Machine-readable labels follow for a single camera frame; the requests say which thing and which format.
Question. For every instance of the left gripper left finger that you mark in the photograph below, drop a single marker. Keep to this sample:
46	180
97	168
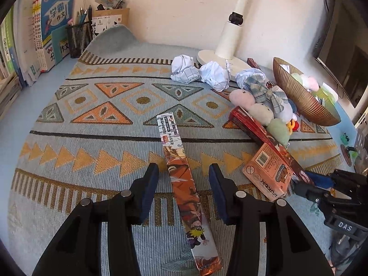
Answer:
76	247

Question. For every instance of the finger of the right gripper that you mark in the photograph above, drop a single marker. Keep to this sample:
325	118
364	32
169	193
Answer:
318	190

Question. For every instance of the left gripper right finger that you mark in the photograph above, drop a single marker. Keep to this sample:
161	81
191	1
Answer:
270	238

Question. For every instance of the dark red pen box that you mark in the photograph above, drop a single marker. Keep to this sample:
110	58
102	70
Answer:
260	135

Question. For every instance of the pink playing card box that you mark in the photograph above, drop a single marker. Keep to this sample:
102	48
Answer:
268	172

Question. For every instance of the three-ball plush keychain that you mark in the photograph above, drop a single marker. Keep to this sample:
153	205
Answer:
262	113

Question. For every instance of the red white duck plush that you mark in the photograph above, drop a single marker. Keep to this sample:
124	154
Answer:
287	112

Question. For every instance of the orange anime pen box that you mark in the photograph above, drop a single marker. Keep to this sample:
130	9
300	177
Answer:
195	222

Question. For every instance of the plaid fabric bow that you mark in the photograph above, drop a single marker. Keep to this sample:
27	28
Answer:
263	91

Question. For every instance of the brown ribbed bowl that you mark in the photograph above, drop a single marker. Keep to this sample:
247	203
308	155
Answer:
321	114

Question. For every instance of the patterned blue woven mat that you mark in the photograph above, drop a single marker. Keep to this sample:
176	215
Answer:
99	133

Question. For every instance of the dark monitor screen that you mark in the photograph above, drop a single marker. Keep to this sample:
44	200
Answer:
342	47

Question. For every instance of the small red box behind lamp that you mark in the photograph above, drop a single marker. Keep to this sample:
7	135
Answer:
252	63

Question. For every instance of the white desk lamp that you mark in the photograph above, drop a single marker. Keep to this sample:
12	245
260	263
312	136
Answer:
227	45

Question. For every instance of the stack of flat magazines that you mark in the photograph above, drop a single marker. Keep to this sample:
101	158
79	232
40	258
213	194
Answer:
10	89

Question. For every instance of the upright books row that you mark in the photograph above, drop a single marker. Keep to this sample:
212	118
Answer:
24	58

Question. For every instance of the black mesh pen holder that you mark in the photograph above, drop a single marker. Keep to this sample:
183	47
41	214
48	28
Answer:
79	37

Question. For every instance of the teal bookend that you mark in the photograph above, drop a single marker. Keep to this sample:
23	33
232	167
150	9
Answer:
60	43

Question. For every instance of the brown cardboard box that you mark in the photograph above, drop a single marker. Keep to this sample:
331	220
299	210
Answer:
104	19

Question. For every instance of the blue study book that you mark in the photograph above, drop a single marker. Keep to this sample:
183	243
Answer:
48	15

